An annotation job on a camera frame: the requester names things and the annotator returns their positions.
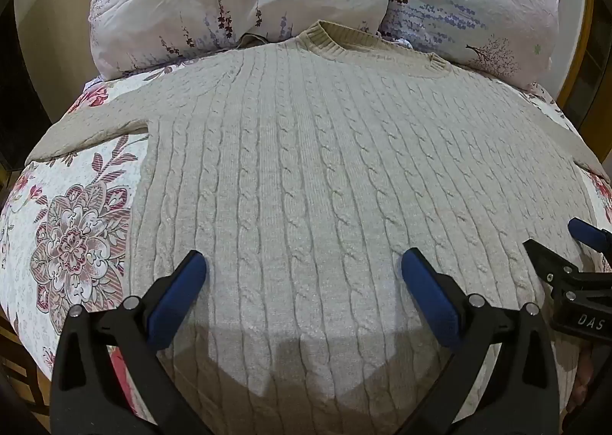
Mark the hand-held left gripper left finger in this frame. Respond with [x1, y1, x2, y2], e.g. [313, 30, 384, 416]
[50, 250, 214, 435]

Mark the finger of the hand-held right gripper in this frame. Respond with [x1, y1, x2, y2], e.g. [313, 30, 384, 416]
[523, 238, 581, 295]
[567, 217, 612, 254]

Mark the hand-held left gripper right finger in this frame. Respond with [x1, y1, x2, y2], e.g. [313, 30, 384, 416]
[400, 248, 561, 435]

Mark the beige cable-knit sweater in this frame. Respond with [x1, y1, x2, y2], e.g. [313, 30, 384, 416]
[24, 20, 604, 435]

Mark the floral bed sheet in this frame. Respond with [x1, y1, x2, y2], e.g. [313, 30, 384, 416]
[0, 74, 612, 422]

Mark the wooden headboard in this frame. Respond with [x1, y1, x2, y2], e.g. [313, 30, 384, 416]
[550, 0, 597, 127]

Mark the lavender print pillow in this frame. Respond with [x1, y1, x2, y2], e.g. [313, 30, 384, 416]
[378, 0, 573, 93]

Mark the wooden bed frame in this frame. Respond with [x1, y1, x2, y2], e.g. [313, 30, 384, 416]
[0, 308, 52, 433]

